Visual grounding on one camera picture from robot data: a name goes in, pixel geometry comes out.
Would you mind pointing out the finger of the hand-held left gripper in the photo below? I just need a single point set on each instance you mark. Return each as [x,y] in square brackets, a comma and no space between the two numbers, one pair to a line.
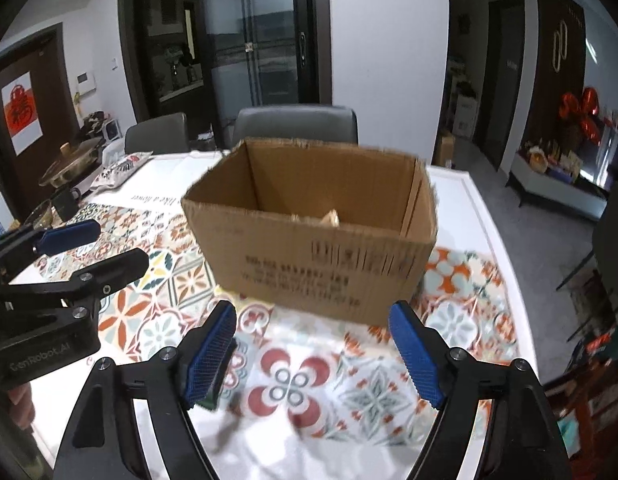
[69,237]
[109,272]

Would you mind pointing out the red balloon bow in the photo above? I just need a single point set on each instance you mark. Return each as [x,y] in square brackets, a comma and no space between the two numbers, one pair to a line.
[581,110]

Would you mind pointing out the wide grey dining chair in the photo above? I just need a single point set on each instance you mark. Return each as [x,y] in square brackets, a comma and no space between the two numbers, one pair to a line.
[294,122]

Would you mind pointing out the white printed snack bag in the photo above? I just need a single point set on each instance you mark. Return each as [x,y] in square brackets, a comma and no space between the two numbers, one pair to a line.
[121,165]

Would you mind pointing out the small floor cardboard box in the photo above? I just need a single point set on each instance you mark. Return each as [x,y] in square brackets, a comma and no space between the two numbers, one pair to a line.
[444,150]

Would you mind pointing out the gold snack packet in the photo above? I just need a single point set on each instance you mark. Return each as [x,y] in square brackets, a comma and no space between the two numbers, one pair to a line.
[331,218]

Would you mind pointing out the glass bowl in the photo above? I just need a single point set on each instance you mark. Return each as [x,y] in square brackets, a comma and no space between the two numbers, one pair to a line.
[41,216]

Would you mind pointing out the white low sideboard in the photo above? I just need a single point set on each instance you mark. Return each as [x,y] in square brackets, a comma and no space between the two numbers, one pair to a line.
[559,190]

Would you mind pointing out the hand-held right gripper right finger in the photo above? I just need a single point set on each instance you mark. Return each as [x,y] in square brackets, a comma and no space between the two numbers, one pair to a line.
[414,355]

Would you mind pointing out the sliding glass door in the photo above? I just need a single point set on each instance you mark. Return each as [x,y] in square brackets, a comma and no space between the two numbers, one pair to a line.
[264,45]

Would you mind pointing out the narrow grey dining chair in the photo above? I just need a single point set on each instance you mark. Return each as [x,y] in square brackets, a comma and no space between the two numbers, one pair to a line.
[156,132]

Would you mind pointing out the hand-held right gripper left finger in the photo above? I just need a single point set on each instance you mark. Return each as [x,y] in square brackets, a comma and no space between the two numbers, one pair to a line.
[209,355]

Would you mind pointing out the red paper door decoration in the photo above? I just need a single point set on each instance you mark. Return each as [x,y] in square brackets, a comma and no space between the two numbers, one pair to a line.
[21,110]

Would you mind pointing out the dark wooden door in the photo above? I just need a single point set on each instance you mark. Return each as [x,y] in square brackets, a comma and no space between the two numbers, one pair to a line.
[501,80]

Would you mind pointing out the tall dark cabinet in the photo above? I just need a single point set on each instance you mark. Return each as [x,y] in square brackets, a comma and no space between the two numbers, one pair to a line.
[559,60]

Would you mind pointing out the black cup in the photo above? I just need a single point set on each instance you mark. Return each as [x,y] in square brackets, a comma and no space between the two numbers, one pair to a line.
[64,204]

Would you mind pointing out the dark chair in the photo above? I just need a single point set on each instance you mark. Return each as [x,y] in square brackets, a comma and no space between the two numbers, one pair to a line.
[614,240]

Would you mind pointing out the person's left hand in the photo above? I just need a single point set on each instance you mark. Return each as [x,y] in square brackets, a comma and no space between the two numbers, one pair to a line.
[21,405]

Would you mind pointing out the brown entrance door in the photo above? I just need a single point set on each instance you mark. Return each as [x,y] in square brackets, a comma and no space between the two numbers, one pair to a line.
[54,110]

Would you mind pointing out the patterned tablecloth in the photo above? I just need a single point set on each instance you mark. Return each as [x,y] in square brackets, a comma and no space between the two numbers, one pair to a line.
[289,385]

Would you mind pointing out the small white appliance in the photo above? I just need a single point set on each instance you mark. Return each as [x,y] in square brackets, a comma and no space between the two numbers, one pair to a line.
[111,131]

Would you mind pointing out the dark green snack packet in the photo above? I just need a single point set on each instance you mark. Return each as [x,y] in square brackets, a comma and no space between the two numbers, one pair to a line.
[209,403]

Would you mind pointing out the white wall intercom panel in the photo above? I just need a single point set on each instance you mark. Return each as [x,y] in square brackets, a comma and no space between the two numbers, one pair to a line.
[86,82]

